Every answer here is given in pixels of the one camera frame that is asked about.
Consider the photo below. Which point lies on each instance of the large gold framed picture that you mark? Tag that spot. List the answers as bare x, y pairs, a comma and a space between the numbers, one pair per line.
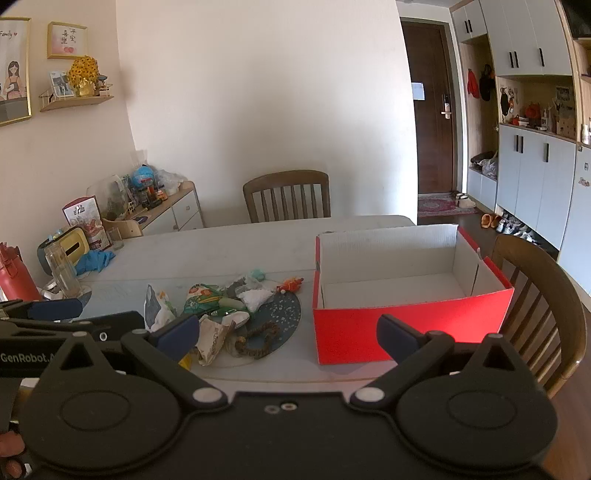
14, 69

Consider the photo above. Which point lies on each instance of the grey plastic packet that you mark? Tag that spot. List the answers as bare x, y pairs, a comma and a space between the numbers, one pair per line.
236, 286

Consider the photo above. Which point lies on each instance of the white and blue packet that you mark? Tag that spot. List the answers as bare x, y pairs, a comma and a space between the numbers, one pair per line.
159, 314

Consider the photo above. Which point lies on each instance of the row of sneakers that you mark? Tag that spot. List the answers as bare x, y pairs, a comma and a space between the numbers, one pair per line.
517, 226

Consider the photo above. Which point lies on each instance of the dark blue speckled placemat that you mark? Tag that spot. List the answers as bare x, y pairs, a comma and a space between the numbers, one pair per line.
281, 314

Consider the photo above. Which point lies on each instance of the pair of orange slippers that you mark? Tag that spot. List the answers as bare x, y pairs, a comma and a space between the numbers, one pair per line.
489, 220

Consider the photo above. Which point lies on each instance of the plastic bag in cabinet nook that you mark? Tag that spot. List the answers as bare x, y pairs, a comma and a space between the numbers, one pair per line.
490, 167

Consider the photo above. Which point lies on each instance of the wooden tray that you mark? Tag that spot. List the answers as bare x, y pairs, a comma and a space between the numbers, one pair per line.
127, 226

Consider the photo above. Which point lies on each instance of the patterned red rug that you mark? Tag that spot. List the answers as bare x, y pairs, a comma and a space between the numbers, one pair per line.
441, 205

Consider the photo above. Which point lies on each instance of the red ornament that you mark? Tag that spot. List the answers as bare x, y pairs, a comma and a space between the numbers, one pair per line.
533, 110

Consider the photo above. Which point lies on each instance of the clear plastic bags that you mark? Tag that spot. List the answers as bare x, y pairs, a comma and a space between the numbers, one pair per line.
171, 181

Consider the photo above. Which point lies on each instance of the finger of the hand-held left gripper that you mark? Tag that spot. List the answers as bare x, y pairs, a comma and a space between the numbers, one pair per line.
115, 322
55, 308

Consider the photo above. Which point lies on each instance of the blue cloth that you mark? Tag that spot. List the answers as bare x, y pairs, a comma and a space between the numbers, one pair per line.
94, 261

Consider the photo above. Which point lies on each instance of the paper note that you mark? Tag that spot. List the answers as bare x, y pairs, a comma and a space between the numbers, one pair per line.
418, 91

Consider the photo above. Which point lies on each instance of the white sideboard with wooden top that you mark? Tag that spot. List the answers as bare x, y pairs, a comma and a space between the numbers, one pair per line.
184, 212

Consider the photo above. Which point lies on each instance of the blue plastic bag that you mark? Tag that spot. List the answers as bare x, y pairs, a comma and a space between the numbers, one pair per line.
142, 175

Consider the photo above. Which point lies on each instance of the clear plastic container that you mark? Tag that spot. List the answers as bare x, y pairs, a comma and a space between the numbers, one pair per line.
108, 194

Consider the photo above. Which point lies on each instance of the foil packet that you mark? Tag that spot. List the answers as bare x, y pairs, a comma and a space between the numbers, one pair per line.
210, 339

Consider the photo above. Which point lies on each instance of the yellow flower bouquet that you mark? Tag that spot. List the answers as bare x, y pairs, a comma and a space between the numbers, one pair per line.
84, 71

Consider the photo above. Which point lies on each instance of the red and white snack bag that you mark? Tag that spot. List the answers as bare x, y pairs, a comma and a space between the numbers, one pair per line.
83, 214

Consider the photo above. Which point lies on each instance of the orange toy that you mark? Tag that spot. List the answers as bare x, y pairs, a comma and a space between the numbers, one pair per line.
291, 285

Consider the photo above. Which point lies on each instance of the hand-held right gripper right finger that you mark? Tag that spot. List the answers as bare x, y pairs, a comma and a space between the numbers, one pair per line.
397, 334

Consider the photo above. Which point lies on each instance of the small gold framed picture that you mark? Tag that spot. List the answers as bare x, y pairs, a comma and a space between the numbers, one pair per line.
67, 40

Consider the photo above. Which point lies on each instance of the yellow and grey tissue box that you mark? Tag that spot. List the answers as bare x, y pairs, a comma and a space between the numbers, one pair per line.
69, 242

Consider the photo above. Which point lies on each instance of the wooden slat-back chair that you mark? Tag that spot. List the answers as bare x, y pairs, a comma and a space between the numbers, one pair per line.
286, 177
554, 277

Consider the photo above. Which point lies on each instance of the red cardboard box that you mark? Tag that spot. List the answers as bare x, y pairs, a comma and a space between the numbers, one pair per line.
351, 332

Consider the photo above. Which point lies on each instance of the wooden wall shelf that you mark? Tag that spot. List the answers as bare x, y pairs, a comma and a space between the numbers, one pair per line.
74, 102

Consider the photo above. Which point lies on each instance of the person's left hand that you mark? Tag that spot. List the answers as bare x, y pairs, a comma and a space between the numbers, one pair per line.
9, 445

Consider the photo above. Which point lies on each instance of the dark brown door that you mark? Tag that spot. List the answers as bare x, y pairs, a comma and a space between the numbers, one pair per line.
429, 60

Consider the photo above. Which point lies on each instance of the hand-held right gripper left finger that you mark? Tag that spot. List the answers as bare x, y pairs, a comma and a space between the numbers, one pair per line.
178, 332

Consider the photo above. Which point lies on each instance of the small drinking glass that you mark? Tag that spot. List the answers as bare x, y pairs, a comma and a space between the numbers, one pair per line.
115, 239

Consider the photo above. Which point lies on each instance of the small photo card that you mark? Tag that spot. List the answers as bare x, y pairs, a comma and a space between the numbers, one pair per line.
61, 84

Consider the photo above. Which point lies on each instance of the white wall cabinets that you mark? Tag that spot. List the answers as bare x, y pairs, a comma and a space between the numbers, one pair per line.
531, 166

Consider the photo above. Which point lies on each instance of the small cardboard box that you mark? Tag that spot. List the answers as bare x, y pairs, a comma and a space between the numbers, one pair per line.
566, 128

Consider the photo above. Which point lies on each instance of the red water bottle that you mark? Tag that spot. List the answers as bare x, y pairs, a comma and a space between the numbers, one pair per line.
16, 281

